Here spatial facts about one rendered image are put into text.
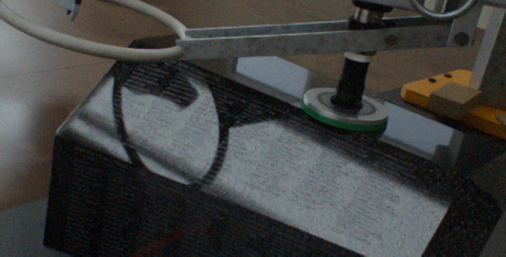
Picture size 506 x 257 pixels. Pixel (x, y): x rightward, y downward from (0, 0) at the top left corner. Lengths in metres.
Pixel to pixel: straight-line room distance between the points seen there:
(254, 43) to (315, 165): 0.32
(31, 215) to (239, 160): 1.22
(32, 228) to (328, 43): 1.43
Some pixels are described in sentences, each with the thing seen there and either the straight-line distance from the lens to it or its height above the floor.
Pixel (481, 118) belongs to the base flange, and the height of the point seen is 0.78.
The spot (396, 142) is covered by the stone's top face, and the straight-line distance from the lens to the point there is 1.71.
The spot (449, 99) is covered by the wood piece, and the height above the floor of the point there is 0.83.
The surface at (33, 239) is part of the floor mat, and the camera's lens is 2.66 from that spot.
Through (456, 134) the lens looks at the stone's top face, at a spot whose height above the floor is 0.85.
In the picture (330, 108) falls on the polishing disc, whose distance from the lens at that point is 1.74.
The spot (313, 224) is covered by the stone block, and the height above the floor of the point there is 0.67.
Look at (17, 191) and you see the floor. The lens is 2.97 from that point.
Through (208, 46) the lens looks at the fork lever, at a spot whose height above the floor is 0.96.
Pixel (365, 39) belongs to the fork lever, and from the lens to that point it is 1.70.
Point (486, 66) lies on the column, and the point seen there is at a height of 0.90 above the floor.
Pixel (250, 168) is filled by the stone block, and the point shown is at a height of 0.71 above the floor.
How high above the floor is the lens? 1.44
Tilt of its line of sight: 21 degrees down
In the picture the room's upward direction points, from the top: 12 degrees clockwise
